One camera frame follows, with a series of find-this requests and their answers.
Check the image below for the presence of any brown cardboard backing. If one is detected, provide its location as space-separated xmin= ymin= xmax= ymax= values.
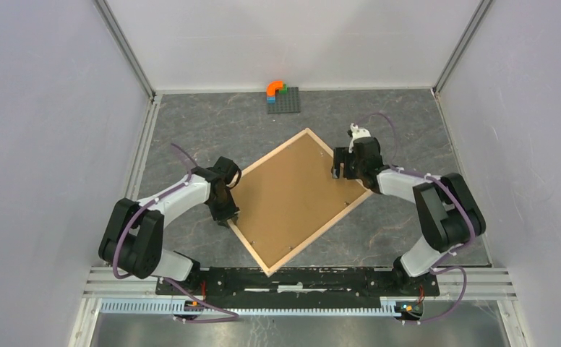
xmin=231 ymin=133 xmax=368 ymax=270

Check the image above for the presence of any wooden picture frame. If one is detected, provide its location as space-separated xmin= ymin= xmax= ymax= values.
xmin=226 ymin=127 xmax=373 ymax=278

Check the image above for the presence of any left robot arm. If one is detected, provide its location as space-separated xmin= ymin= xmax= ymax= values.
xmin=98 ymin=157 xmax=241 ymax=295

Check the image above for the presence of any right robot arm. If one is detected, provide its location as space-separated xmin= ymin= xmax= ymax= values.
xmin=330 ymin=137 xmax=487 ymax=295

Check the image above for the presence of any grey lego baseplate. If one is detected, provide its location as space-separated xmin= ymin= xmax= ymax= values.
xmin=267 ymin=87 xmax=301 ymax=114

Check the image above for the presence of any orange curved lego brick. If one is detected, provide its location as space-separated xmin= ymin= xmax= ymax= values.
xmin=266 ymin=80 xmax=286 ymax=98

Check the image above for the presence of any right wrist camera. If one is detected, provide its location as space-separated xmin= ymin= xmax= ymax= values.
xmin=347 ymin=123 xmax=371 ymax=153

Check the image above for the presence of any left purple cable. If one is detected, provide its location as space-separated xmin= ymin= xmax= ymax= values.
xmin=111 ymin=142 xmax=241 ymax=324

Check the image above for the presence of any purple cable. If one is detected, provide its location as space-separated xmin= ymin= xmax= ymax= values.
xmin=111 ymin=142 xmax=241 ymax=324
xmin=355 ymin=111 xmax=478 ymax=325

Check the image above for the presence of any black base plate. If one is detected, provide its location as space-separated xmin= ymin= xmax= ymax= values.
xmin=181 ymin=267 xmax=440 ymax=309

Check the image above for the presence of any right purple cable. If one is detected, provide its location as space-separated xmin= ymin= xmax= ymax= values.
xmin=355 ymin=111 xmax=478 ymax=325

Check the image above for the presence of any aluminium rail frame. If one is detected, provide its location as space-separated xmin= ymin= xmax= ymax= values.
xmin=67 ymin=90 xmax=531 ymax=347

